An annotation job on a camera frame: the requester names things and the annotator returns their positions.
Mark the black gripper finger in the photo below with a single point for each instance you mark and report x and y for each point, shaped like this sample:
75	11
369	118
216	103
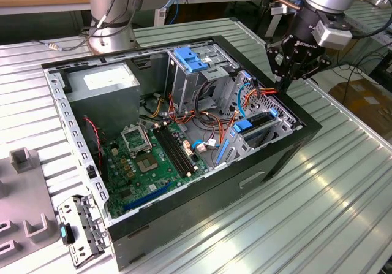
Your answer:
312	67
280	62

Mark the hard disk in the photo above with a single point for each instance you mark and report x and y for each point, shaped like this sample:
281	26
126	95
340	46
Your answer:
244	126

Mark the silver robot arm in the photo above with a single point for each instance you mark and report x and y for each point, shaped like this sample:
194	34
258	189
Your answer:
107	35

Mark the grey metal disk bay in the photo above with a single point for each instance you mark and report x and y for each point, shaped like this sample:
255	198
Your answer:
242	149

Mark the black slanted pole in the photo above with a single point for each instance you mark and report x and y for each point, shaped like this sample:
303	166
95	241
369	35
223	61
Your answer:
262	22

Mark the large cardboard box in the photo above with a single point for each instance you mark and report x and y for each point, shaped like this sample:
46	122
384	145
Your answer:
367	108

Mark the blue plastic drive latch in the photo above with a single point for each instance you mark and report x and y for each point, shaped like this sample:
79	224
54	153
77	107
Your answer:
190	61

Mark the grey metal drive cage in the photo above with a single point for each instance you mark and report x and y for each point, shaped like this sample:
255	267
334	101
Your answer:
183	87

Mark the black RAM slot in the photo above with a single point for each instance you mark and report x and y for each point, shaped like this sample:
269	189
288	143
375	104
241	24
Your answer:
173	152
177	150
169	154
181	149

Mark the green motherboard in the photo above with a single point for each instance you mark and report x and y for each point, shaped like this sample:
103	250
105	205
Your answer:
159	176

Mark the CPU socket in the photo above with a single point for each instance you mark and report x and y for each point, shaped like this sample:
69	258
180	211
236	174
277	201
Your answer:
147	163

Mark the black open PC case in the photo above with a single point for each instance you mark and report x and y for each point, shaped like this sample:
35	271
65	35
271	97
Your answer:
183	219

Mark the grey power supply unit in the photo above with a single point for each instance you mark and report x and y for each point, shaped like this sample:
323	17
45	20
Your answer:
101	108

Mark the blue expansion slot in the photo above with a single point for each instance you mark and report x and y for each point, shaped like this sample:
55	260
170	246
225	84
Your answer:
147	198

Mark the grey parts rack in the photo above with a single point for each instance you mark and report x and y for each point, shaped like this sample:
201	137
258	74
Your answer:
21	194

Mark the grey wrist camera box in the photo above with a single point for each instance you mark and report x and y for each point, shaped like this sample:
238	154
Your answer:
332	36

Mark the small white wrist camera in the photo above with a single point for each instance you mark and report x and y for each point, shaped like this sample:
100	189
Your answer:
278	9

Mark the brown square base plate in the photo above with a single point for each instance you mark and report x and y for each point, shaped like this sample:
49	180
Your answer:
85	41

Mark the black case switch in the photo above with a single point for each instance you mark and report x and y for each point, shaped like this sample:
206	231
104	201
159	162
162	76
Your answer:
91	172

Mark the hinged metal bracket plate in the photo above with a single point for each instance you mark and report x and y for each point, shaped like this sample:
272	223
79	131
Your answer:
70	217

